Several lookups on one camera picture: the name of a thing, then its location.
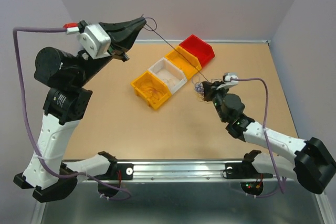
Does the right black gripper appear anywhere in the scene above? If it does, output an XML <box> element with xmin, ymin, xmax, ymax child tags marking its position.
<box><xmin>203</xmin><ymin>80</ymin><xmax>230</xmax><ymax>123</ymax></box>

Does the coloured wire bundle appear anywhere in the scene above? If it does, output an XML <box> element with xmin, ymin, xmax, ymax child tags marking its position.
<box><xmin>191</xmin><ymin>74</ymin><xmax>211</xmax><ymax>103</ymax></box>

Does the dark purple wire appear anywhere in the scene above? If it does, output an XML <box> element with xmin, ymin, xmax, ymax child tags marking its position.
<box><xmin>141</xmin><ymin>14</ymin><xmax>211</xmax><ymax>83</ymax></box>

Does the pink wire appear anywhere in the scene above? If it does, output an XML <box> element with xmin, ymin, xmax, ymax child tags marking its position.
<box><xmin>140</xmin><ymin>82</ymin><xmax>167</xmax><ymax>104</ymax></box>

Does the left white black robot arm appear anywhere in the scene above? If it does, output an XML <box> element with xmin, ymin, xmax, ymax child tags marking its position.
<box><xmin>13</xmin><ymin>17</ymin><xmax>146</xmax><ymax>203</ymax></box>

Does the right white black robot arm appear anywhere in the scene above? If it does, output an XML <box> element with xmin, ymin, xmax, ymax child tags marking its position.
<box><xmin>200</xmin><ymin>79</ymin><xmax>335</xmax><ymax>194</ymax></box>

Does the far yellow plastic bin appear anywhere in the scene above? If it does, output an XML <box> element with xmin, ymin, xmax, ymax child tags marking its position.
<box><xmin>165</xmin><ymin>46</ymin><xmax>202</xmax><ymax>81</ymax></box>

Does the yellow plastic bin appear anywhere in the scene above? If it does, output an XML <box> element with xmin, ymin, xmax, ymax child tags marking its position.
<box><xmin>165</xmin><ymin>46</ymin><xmax>202</xmax><ymax>81</ymax></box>
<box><xmin>131</xmin><ymin>70</ymin><xmax>172</xmax><ymax>110</ymax></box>

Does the white plastic bin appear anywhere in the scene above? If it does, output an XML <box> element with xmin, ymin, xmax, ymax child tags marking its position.
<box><xmin>148</xmin><ymin>57</ymin><xmax>187</xmax><ymax>94</ymax></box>

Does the red plastic bin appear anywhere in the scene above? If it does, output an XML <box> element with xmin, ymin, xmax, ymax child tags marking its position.
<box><xmin>179</xmin><ymin>35</ymin><xmax>215</xmax><ymax>68</ymax></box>

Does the near yellow plastic bin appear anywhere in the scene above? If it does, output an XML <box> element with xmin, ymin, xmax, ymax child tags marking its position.
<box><xmin>131</xmin><ymin>70</ymin><xmax>172</xmax><ymax>110</ymax></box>

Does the grey metal front panel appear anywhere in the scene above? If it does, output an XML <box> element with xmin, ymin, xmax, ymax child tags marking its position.
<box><xmin>32</xmin><ymin>181</ymin><xmax>335</xmax><ymax>223</ymax></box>

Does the aluminium back rail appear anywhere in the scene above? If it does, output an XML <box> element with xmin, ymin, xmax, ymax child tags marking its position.
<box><xmin>136</xmin><ymin>39</ymin><xmax>271</xmax><ymax>45</ymax></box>

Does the aluminium rail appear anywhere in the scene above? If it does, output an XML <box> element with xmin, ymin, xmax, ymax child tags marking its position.
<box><xmin>62</xmin><ymin>158</ymin><xmax>295</xmax><ymax>183</ymax></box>
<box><xmin>136</xmin><ymin>39</ymin><xmax>271</xmax><ymax>45</ymax></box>

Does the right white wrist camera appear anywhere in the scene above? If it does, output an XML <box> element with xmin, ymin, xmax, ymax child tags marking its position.
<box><xmin>216</xmin><ymin>72</ymin><xmax>239</xmax><ymax>90</ymax></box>

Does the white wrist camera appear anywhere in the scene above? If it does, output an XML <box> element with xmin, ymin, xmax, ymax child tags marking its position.
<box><xmin>64</xmin><ymin>20</ymin><xmax>111</xmax><ymax>60</ymax></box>
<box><xmin>216</xmin><ymin>72</ymin><xmax>239</xmax><ymax>90</ymax></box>

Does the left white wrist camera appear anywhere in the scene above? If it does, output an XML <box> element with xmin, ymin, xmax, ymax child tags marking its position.
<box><xmin>64</xmin><ymin>20</ymin><xmax>111</xmax><ymax>60</ymax></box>

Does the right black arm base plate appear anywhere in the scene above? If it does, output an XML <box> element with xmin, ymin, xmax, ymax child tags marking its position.
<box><xmin>222</xmin><ymin>162</ymin><xmax>273</xmax><ymax>179</ymax></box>

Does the aluminium front rail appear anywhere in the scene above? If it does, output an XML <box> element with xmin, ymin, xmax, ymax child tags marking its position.
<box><xmin>62</xmin><ymin>158</ymin><xmax>295</xmax><ymax>183</ymax></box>

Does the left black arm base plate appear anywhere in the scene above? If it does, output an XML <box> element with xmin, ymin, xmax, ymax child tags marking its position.
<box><xmin>95</xmin><ymin>163</ymin><xmax>134</xmax><ymax>180</ymax></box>

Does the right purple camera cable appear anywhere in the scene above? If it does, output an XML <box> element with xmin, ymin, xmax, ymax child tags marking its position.
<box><xmin>236</xmin><ymin>77</ymin><xmax>287</xmax><ymax>198</ymax></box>

